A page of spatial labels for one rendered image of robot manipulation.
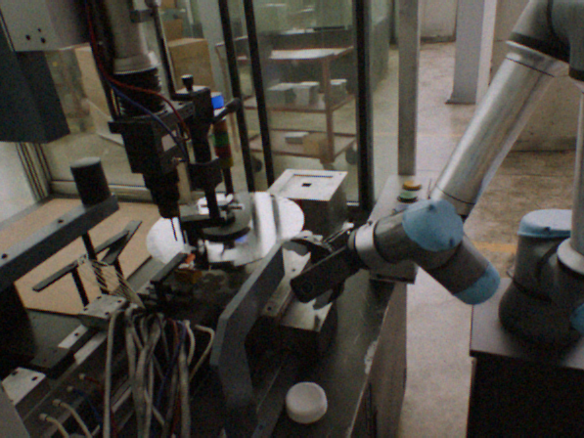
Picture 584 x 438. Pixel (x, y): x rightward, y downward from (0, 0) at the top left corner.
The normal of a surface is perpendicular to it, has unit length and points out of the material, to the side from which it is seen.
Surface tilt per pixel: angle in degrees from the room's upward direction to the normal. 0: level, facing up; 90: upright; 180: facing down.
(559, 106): 90
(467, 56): 90
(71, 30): 90
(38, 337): 0
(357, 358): 0
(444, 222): 56
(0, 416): 90
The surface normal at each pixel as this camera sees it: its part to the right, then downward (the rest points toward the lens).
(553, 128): -0.19, 0.47
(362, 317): -0.11, -0.88
